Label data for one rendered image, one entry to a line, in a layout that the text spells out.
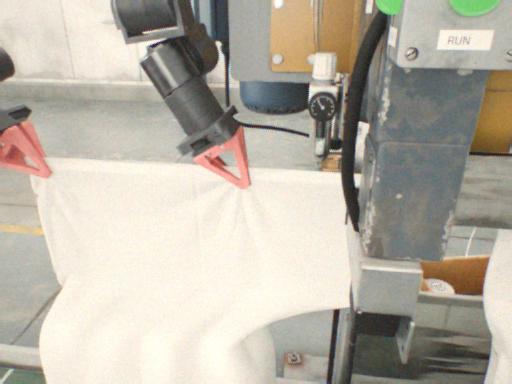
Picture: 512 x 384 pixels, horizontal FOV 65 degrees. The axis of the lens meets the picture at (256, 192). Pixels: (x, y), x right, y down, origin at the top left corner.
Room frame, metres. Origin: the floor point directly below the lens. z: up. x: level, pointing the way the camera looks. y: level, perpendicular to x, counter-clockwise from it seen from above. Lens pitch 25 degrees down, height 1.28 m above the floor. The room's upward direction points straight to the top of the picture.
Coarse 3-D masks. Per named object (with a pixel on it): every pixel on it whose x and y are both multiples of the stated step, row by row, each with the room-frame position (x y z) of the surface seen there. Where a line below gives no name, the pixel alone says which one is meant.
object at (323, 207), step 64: (64, 192) 0.54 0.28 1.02; (128, 192) 0.52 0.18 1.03; (192, 192) 0.51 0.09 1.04; (256, 192) 0.50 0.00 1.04; (320, 192) 0.49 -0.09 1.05; (64, 256) 0.54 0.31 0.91; (128, 256) 0.52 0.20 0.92; (192, 256) 0.51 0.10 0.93; (256, 256) 0.50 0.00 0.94; (320, 256) 0.48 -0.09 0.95; (64, 320) 0.50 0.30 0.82; (128, 320) 0.48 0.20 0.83; (192, 320) 0.47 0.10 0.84; (256, 320) 0.47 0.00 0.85
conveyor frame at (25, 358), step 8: (0, 344) 0.84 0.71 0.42; (0, 352) 0.82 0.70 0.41; (8, 352) 0.82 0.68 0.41; (16, 352) 0.81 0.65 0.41; (24, 352) 0.81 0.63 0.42; (32, 352) 0.81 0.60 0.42; (0, 360) 0.82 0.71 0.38; (8, 360) 0.82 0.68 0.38; (16, 360) 0.81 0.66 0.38; (24, 360) 0.81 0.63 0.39; (32, 360) 0.81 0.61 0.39; (40, 360) 0.80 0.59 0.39; (8, 368) 0.79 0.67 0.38; (16, 368) 0.81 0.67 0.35; (24, 368) 0.81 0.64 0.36; (32, 368) 0.81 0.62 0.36; (40, 368) 0.80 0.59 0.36
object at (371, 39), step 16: (384, 16) 0.33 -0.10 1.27; (368, 32) 0.33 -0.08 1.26; (368, 48) 0.32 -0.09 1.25; (368, 64) 0.33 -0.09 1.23; (352, 80) 0.33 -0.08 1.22; (352, 96) 0.33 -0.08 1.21; (352, 112) 0.33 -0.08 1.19; (352, 128) 0.33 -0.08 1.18; (352, 144) 0.34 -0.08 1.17; (352, 160) 0.34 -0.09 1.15; (352, 176) 0.35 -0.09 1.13; (352, 192) 0.35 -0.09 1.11; (352, 208) 0.35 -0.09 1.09; (352, 224) 0.36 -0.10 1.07
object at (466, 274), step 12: (420, 264) 1.49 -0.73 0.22; (432, 264) 1.50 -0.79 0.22; (444, 264) 1.50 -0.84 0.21; (456, 264) 1.51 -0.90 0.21; (468, 264) 1.51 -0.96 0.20; (480, 264) 1.52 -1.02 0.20; (432, 276) 1.50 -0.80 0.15; (444, 276) 1.51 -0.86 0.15; (456, 276) 1.51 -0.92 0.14; (468, 276) 1.52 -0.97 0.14; (480, 276) 1.52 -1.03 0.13; (420, 288) 1.36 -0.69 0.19; (456, 288) 1.51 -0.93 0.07; (468, 288) 1.52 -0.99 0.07; (480, 288) 1.52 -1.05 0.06
